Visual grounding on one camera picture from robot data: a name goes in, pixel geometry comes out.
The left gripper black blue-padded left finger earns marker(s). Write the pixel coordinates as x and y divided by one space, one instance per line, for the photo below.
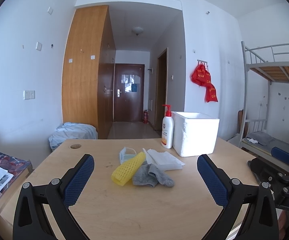
30 219

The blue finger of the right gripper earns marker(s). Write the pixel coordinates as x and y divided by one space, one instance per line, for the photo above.
280 155

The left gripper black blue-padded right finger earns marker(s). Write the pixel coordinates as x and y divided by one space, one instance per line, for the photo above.
260 220

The yellow foam net sleeve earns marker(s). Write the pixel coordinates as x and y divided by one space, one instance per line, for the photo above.
124 173

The white tissue cloth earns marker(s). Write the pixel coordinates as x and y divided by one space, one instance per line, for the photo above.
164 161

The grey sock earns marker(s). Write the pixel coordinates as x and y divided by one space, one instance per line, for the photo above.
150 175

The white foam box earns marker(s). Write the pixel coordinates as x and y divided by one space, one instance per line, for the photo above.
194 133

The grey metal bunk bed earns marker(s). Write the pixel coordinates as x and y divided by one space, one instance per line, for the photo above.
264 125

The light blue covered bin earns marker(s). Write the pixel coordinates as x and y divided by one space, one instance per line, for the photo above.
71 130

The red bags on hook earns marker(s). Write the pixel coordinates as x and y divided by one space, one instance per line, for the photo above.
201 77

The white lotion bottle red pump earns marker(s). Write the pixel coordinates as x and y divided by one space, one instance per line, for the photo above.
167 128

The red fire extinguisher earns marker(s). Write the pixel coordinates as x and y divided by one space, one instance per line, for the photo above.
145 117

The orange wooden wardrobe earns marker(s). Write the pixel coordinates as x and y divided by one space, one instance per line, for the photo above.
88 70

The dark brown entrance door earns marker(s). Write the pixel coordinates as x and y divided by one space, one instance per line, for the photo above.
128 92

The ceiling lamp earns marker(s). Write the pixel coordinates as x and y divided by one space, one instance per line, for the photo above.
137 30

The white wall switch pair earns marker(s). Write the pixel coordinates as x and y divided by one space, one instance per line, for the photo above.
28 94

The side wooden door frame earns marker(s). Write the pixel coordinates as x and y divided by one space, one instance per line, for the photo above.
161 87

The white square wall plate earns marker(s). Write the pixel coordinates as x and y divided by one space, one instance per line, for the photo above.
38 46

